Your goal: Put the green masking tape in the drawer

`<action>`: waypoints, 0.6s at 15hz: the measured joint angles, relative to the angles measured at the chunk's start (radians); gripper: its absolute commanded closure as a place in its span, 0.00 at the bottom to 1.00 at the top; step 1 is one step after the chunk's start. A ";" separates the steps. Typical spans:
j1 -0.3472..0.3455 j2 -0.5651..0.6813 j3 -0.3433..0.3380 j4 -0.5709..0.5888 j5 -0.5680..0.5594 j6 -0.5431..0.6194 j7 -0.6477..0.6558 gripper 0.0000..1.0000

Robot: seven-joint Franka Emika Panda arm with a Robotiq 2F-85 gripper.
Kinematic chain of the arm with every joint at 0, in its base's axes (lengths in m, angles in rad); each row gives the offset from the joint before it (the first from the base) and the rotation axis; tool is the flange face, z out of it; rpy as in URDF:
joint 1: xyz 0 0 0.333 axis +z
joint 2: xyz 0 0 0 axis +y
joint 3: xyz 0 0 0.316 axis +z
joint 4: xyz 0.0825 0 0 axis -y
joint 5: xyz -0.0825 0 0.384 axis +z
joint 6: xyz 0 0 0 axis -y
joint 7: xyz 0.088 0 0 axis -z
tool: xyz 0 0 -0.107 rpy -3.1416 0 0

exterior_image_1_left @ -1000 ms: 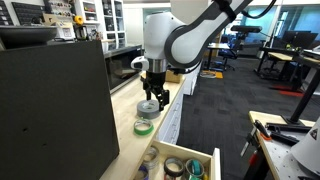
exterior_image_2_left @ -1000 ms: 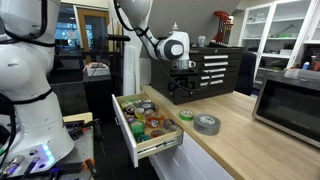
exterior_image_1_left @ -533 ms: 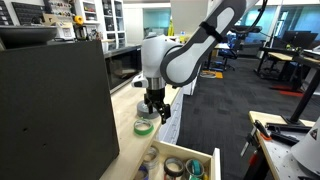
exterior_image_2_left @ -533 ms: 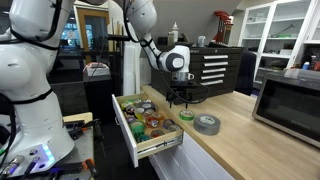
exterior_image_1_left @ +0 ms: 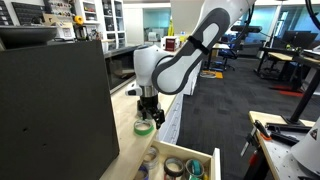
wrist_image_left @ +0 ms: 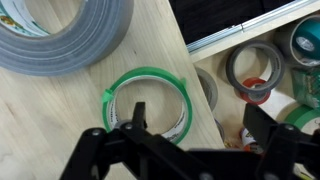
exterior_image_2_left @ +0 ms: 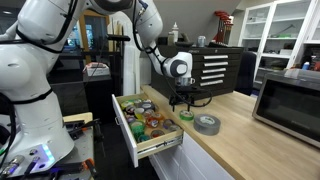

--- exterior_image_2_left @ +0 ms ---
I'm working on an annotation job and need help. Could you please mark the teal tape roll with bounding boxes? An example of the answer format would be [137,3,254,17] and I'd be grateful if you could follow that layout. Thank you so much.
[137,133,151,143]

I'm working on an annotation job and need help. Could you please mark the white and pink box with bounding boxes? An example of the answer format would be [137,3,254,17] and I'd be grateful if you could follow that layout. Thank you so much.
[82,62,111,77]

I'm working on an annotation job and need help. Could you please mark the black and orange clamp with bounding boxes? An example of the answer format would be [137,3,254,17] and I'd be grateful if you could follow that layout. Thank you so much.
[49,157,98,178]

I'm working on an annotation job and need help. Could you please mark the clear tape roll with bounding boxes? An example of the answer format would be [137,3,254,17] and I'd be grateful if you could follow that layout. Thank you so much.
[168,124,182,133]

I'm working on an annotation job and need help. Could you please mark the black chair back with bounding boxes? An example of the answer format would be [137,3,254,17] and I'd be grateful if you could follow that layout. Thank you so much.
[234,50,258,96]

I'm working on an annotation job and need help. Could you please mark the red-handled hex key set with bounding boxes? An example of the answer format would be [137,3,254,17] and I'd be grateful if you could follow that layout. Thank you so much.
[214,10,234,45]

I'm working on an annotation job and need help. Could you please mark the wide black tape roll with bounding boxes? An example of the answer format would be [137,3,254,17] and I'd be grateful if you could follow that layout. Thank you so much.
[139,101,156,112]

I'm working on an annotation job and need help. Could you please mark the black bowl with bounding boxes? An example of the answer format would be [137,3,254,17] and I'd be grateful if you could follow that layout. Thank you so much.
[174,41,195,48]

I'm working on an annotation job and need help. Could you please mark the blue tape roll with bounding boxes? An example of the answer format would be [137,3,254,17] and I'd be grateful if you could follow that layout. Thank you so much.
[162,118,175,130]

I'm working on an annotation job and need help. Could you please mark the light green tape roll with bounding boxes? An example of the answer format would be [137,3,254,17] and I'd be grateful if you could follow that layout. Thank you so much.
[120,99,134,111]

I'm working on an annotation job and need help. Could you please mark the wooden drawer with white front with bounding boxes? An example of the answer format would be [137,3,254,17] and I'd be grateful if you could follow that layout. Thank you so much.
[111,93,185,168]

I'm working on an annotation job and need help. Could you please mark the white board panel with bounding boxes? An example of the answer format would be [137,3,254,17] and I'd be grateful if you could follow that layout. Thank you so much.
[121,43,141,96]

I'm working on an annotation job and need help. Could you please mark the black metal clamp bars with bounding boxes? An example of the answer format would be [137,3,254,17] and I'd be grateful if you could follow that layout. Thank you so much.
[63,118,101,140]

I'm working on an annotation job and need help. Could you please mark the grey duct tape roll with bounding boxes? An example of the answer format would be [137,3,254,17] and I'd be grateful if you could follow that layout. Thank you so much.
[193,113,222,136]

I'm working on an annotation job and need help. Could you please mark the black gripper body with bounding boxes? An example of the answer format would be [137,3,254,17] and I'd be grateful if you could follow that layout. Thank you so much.
[168,84,205,105]

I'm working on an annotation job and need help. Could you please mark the dark green tape roll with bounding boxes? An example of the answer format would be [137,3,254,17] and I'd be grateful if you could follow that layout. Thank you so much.
[129,120,146,135]

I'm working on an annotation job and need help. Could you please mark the white base cabinet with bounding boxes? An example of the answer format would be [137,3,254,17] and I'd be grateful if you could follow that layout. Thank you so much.
[148,133,234,180]

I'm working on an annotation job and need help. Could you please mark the green masking tape roll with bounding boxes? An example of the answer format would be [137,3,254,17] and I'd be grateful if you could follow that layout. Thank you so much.
[178,109,195,122]

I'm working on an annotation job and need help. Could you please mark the white shelf unit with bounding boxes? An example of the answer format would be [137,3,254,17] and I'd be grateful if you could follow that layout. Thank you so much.
[238,0,320,91]

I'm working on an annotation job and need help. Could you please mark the white squeeze bottle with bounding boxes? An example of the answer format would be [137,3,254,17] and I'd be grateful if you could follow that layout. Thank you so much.
[171,21,180,44]

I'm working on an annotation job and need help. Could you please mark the orange tape roll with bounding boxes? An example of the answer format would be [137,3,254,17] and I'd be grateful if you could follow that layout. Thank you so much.
[145,116,161,129]

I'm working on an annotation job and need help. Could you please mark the metal can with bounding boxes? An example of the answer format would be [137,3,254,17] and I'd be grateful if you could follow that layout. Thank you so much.
[196,35,207,48]

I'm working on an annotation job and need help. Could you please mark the black steel microwave oven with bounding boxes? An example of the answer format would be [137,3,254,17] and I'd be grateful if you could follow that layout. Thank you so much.
[252,69,320,149]

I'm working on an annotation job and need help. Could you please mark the purple tape roll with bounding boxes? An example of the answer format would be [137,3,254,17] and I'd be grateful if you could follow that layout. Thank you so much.
[125,115,137,125]

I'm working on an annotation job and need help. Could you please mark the black tool chest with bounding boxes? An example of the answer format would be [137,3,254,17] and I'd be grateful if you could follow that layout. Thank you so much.
[150,44,245,101]

